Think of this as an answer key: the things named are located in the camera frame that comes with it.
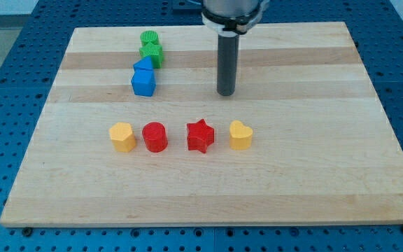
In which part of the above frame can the light wooden board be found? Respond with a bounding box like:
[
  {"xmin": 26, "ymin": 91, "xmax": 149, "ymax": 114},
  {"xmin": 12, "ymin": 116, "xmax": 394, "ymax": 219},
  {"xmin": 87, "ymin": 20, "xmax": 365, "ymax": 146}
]
[{"xmin": 0, "ymin": 22, "xmax": 403, "ymax": 228}]

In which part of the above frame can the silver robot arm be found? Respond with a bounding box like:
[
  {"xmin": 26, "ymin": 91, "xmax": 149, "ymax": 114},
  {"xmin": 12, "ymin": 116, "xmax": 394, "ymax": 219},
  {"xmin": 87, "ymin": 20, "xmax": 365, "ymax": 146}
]
[{"xmin": 201, "ymin": 0, "xmax": 270, "ymax": 37}]

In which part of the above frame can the yellow heart block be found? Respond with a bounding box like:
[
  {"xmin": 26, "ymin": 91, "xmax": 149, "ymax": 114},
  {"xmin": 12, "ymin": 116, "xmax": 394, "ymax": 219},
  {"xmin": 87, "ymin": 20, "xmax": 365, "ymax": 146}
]
[{"xmin": 229, "ymin": 120, "xmax": 253, "ymax": 151}]

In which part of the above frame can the green cylinder block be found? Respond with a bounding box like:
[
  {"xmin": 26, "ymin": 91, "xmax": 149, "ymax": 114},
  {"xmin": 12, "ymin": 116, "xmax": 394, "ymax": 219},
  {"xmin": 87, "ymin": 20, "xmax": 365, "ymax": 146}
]
[{"xmin": 140, "ymin": 30, "xmax": 160, "ymax": 46}]

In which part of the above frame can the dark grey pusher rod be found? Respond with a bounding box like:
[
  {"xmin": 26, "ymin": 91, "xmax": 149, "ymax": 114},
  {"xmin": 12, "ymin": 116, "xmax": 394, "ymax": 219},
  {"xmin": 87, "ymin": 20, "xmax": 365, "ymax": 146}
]
[{"xmin": 217, "ymin": 36, "xmax": 239, "ymax": 96}]

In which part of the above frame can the blue cube block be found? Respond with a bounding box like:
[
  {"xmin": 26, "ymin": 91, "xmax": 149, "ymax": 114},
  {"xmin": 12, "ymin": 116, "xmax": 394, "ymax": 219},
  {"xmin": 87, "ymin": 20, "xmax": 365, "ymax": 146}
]
[{"xmin": 131, "ymin": 69, "xmax": 156, "ymax": 97}]

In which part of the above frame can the green star block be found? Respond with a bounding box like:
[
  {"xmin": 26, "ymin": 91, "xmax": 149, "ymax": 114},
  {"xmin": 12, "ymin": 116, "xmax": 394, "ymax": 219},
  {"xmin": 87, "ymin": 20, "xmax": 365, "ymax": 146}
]
[{"xmin": 139, "ymin": 43, "xmax": 164, "ymax": 69}]

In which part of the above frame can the red cylinder block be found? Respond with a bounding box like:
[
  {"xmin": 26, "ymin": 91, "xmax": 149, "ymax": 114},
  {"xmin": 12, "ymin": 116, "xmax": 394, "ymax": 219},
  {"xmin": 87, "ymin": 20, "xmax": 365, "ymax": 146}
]
[{"xmin": 142, "ymin": 122, "xmax": 168, "ymax": 153}]

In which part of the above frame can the blue triangle block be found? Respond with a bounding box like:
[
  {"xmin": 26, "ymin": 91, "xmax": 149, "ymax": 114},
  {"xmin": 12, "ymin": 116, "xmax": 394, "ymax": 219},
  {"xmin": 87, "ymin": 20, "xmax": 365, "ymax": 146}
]
[{"xmin": 133, "ymin": 56, "xmax": 154, "ymax": 71}]

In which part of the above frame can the yellow hexagon block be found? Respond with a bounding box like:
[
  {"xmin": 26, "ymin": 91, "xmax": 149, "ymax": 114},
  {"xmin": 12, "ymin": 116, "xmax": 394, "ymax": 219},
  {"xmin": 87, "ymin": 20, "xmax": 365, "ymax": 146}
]
[{"xmin": 109, "ymin": 122, "xmax": 136, "ymax": 153}]

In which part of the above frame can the red star block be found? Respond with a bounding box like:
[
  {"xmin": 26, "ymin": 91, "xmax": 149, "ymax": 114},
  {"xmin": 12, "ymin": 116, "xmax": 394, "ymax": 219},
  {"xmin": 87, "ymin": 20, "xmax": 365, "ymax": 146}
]
[{"xmin": 186, "ymin": 119, "xmax": 215, "ymax": 153}]

